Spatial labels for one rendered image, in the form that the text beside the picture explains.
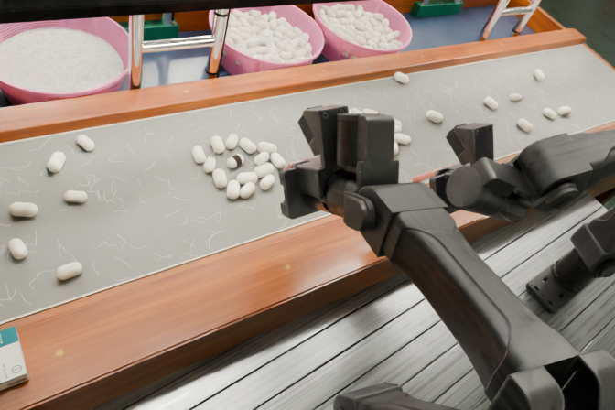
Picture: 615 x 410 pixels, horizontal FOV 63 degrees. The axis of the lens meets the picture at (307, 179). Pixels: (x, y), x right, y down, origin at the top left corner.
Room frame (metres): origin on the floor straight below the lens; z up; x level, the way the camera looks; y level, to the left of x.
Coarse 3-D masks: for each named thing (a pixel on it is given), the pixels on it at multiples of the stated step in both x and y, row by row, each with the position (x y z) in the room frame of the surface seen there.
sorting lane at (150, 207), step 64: (512, 64) 1.34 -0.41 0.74; (576, 64) 1.50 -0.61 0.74; (128, 128) 0.57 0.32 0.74; (192, 128) 0.63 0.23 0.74; (256, 128) 0.70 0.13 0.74; (448, 128) 0.94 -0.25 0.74; (512, 128) 1.04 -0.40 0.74; (576, 128) 1.15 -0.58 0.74; (0, 192) 0.36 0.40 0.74; (64, 192) 0.41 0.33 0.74; (128, 192) 0.45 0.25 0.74; (192, 192) 0.50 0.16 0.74; (256, 192) 0.55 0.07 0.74; (0, 256) 0.28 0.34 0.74; (64, 256) 0.31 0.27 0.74; (128, 256) 0.35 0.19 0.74; (192, 256) 0.39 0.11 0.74; (0, 320) 0.20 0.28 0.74
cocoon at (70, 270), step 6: (66, 264) 0.29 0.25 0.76; (72, 264) 0.30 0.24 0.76; (78, 264) 0.30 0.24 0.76; (60, 270) 0.28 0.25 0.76; (66, 270) 0.29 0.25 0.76; (72, 270) 0.29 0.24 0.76; (78, 270) 0.29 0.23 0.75; (60, 276) 0.28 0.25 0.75; (66, 276) 0.28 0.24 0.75; (72, 276) 0.29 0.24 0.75
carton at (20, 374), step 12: (0, 336) 0.17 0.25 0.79; (12, 336) 0.18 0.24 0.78; (0, 348) 0.16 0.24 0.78; (12, 348) 0.17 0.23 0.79; (0, 360) 0.15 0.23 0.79; (12, 360) 0.16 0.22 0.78; (24, 360) 0.17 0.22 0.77; (0, 372) 0.14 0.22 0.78; (12, 372) 0.15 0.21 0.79; (24, 372) 0.15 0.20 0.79; (0, 384) 0.13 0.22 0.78; (12, 384) 0.14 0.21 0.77
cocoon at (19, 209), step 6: (12, 204) 0.34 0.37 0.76; (18, 204) 0.35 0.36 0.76; (24, 204) 0.35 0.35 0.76; (30, 204) 0.35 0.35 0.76; (12, 210) 0.34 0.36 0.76; (18, 210) 0.34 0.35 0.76; (24, 210) 0.34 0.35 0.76; (30, 210) 0.35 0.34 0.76; (36, 210) 0.35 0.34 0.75; (24, 216) 0.34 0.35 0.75; (30, 216) 0.34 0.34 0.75
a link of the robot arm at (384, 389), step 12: (384, 384) 0.28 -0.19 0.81; (396, 384) 0.28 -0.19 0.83; (336, 396) 0.26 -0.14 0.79; (348, 396) 0.25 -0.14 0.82; (360, 396) 0.25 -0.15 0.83; (372, 396) 0.26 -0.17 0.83; (384, 396) 0.26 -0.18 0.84; (396, 396) 0.25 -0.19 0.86; (408, 396) 0.26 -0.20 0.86; (348, 408) 0.24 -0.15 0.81; (360, 408) 0.24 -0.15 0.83; (372, 408) 0.23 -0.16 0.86; (384, 408) 0.23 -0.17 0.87; (396, 408) 0.23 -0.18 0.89; (408, 408) 0.23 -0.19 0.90; (420, 408) 0.22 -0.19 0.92; (432, 408) 0.22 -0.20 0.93; (444, 408) 0.22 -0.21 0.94; (456, 408) 0.23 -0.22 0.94
